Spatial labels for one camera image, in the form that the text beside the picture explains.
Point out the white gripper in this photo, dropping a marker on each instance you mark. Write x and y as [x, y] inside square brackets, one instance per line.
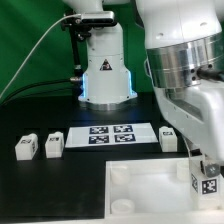
[198, 114]

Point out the white square table top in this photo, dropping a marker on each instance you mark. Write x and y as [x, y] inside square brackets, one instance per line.
[153, 191]

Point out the black camera on stand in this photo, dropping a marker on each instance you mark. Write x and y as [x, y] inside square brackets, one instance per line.
[79, 26]

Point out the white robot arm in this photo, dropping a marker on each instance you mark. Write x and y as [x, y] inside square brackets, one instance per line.
[185, 57]

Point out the white sheet with markers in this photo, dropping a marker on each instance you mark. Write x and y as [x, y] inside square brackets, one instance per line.
[118, 134]

